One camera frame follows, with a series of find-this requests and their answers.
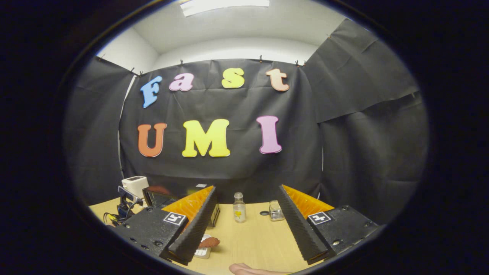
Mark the clear glass jar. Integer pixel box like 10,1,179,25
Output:
269,200,285,222

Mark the small white dish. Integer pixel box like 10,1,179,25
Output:
193,234,212,259

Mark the red meat slice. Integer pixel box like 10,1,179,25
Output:
198,237,221,249

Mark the black backdrop cloth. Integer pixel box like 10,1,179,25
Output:
63,18,430,226

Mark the black electric oven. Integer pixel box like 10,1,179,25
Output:
142,183,221,228

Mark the black and yellow cable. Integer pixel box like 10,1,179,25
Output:
103,212,126,226

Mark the small clear glass bottle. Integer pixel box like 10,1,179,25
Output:
233,192,247,223

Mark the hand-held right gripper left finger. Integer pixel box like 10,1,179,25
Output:
113,186,218,266

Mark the row of small black clips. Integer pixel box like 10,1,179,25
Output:
96,34,333,77

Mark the white toaster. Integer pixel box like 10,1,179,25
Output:
121,176,149,199

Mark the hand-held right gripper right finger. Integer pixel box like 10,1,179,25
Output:
278,184,385,265

